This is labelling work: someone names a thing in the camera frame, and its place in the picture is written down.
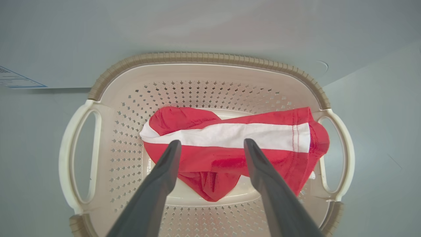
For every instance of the red and white garment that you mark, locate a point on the red and white garment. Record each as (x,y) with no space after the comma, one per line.
(213,158)

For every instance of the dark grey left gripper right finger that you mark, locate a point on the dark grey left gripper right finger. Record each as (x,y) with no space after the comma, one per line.
(279,204)

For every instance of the cream laundry basket brown rim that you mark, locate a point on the cream laundry basket brown rim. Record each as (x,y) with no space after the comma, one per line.
(210,220)

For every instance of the blue energy label sticker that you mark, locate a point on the blue energy label sticker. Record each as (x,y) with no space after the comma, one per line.
(16,80)

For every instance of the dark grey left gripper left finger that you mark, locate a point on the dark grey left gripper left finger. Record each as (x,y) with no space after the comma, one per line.
(148,200)

